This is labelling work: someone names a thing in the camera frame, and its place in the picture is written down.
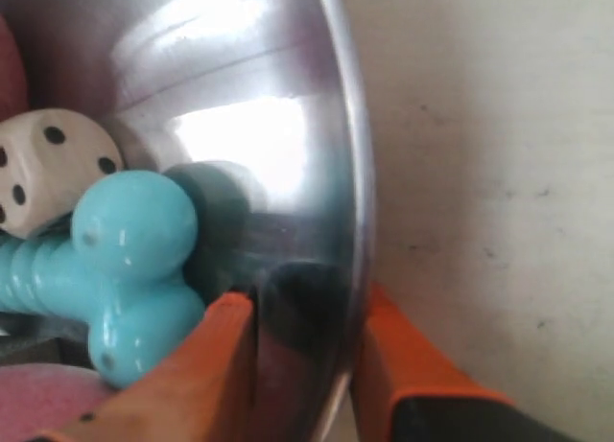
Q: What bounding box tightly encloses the round metal plate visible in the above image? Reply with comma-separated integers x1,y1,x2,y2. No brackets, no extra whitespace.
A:
1,0,374,441

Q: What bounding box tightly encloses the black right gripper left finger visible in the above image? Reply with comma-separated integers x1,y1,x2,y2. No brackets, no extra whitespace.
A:
35,292,254,442

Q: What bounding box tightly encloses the teal toy bone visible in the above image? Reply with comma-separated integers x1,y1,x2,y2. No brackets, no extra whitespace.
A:
1,170,205,388

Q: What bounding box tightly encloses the beige die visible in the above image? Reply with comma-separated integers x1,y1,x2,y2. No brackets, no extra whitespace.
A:
1,108,124,239

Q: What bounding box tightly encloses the pink foam peach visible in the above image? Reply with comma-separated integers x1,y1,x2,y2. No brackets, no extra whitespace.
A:
1,363,115,441

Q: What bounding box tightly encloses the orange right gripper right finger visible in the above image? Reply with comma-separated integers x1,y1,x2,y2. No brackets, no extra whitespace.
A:
350,283,613,441

